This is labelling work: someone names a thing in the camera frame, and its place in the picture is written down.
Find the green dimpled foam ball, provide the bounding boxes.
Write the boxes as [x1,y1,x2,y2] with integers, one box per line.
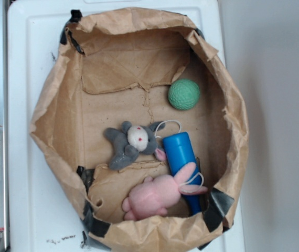
[168,79,200,111]

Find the brown paper lined box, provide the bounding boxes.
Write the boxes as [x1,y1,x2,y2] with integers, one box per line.
[30,7,249,251]

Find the grey plush bunny toy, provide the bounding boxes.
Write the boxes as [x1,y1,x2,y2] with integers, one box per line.
[103,120,184,170]

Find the blue plastic toy bat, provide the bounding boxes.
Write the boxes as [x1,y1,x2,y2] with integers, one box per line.
[163,132,204,215]

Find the pink plush bunny toy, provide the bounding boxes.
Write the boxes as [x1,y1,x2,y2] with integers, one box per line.
[122,162,208,221]

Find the white plastic tray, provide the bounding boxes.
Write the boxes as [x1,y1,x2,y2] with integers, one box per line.
[6,0,246,252]

